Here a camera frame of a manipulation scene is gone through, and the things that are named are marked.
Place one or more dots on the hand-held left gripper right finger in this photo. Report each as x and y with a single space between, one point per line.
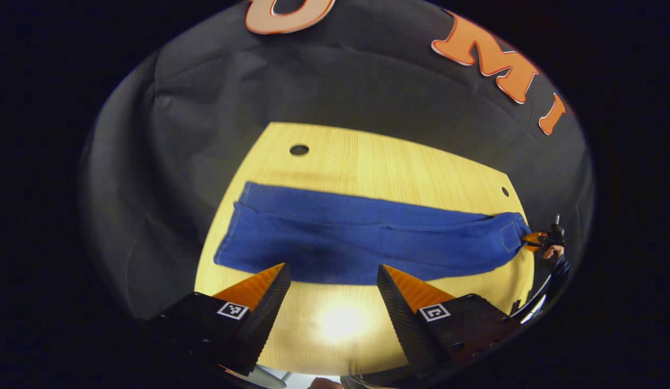
402 324

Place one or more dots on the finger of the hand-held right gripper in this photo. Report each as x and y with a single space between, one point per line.
534 240

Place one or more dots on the black backdrop cloth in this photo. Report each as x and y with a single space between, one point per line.
313 81

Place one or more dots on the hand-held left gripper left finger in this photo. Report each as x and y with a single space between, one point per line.
262 319

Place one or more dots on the blue jeans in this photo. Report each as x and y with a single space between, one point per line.
340 237

